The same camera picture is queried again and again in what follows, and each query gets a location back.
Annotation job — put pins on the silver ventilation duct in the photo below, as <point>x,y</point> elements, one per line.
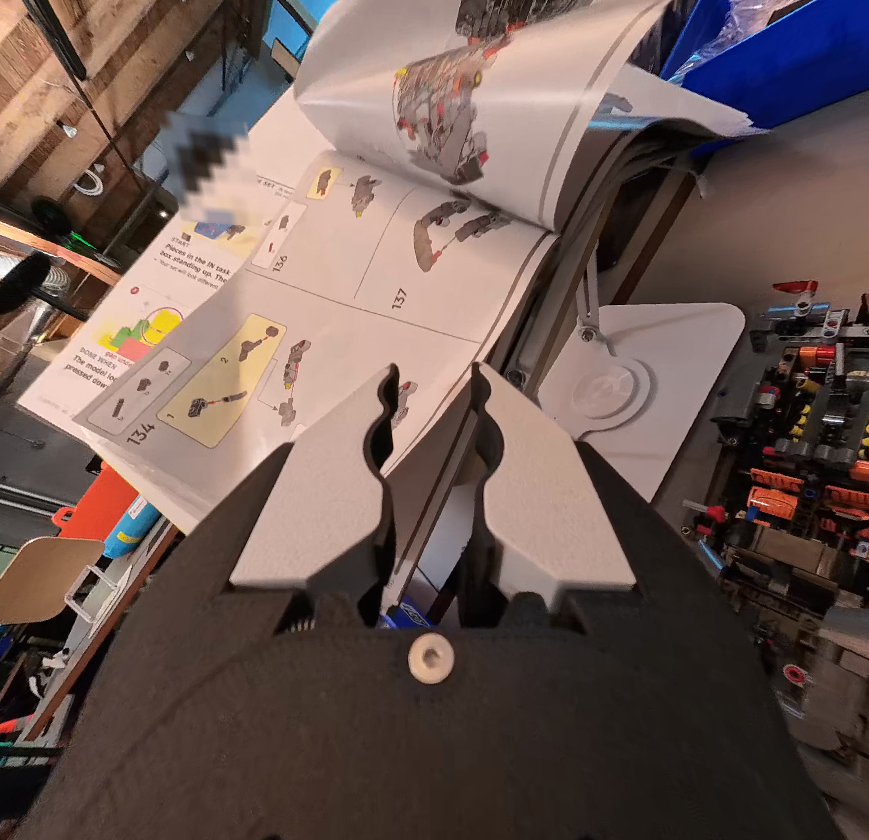
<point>54,283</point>

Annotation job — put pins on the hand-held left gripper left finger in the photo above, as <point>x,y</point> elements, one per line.
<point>319,514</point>

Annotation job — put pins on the clear plastic parts bags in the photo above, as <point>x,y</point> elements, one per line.
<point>767,4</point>

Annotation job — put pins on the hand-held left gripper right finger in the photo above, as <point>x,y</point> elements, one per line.
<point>557,514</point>

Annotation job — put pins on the red plastic case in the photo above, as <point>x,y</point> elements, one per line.
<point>95,507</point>

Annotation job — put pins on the blue cylinder bottle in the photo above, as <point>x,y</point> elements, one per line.
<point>132,524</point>

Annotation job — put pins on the light wooden chair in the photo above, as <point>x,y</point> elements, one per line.
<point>41,575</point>

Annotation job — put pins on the large lego vehicle chassis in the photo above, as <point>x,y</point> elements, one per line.
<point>815,446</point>

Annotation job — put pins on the lego instruction booklet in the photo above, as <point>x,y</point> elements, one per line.
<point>407,310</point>

